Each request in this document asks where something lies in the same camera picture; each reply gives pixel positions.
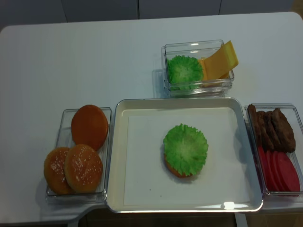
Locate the green lettuce leaf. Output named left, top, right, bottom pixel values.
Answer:
left=167, top=55, right=204, bottom=90
left=163, top=124, right=209, bottom=163

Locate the clear lettuce and cheese box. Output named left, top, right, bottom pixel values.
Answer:
left=161, top=40, right=234, bottom=97

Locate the bottom bun on tray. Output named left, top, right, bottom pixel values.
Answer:
left=163, top=154, right=205, bottom=178

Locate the plain brown bun half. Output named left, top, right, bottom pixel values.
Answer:
left=71, top=105, right=109, bottom=151

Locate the white rectangular serving tray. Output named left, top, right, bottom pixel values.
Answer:
left=107, top=97, right=263, bottom=213

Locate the flat orange cheese slice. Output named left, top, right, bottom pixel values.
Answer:
left=198, top=57, right=230, bottom=82

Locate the right sesame bun top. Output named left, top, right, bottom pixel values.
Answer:
left=64, top=144, right=103, bottom=193

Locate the sesame bun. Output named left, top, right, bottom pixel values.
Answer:
left=44, top=147, right=74, bottom=195
left=64, top=144, right=103, bottom=193

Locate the clear bun container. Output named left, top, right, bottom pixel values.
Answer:
left=45, top=107, right=112, bottom=205

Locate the upright yellow cheese slice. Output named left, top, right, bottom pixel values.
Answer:
left=210, top=41, right=239, bottom=78

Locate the leftmost brown meat patty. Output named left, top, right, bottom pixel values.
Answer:
left=248, top=104, right=262, bottom=147

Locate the brown meat patty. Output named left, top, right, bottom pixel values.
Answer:
left=264, top=111, right=283, bottom=151
left=248, top=104, right=262, bottom=147
left=271, top=108, right=296, bottom=153
left=257, top=111, right=275, bottom=151

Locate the left sesame bun top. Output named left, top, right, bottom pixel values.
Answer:
left=44, top=147, right=74, bottom=195

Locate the clear meat and tomato box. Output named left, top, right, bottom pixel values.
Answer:
left=244, top=103, right=303, bottom=211

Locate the leftmost red tomato slice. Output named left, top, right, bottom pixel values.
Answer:
left=258, top=146, right=279, bottom=192

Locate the red tomato slice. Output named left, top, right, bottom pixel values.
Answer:
left=273, top=151, right=300, bottom=192
left=258, top=146, right=279, bottom=192
left=266, top=151, right=285, bottom=192

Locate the rightmost brown meat patty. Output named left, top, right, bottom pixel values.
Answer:
left=271, top=108, right=296, bottom=153

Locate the middle red tomato slice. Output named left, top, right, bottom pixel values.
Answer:
left=266, top=151, right=285, bottom=192

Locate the rightmost red tomato slice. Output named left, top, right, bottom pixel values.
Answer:
left=273, top=151, right=300, bottom=192

